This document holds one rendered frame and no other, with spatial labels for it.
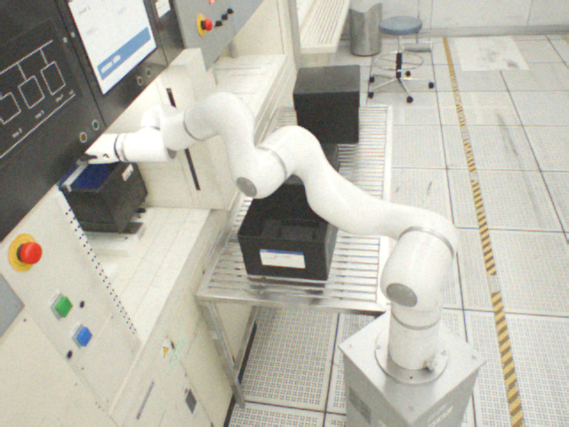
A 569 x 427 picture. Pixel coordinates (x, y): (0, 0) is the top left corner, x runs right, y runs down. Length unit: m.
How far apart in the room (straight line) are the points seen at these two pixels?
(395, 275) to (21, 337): 0.70
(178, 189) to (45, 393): 0.86
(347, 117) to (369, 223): 1.10
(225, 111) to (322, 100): 1.01
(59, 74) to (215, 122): 0.32
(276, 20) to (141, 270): 1.77
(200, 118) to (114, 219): 0.53
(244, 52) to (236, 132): 1.93
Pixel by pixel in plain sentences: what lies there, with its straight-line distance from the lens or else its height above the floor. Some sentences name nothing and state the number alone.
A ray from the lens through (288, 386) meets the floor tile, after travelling 2.12.
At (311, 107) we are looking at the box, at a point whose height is 0.95.
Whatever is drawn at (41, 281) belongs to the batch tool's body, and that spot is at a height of 1.28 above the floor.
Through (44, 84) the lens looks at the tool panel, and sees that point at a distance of 0.94.
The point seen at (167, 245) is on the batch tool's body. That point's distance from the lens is 1.53.
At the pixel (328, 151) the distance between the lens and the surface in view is 1.84.
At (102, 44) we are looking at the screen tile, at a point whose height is 1.56.
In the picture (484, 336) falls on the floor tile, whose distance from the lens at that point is 2.32.
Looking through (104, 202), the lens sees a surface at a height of 1.09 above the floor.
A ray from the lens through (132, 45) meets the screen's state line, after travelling 1.21.
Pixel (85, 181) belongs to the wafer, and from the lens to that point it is 1.53.
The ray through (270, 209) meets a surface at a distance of 1.65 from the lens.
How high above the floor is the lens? 1.84
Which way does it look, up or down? 40 degrees down
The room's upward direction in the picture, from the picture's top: 9 degrees counter-clockwise
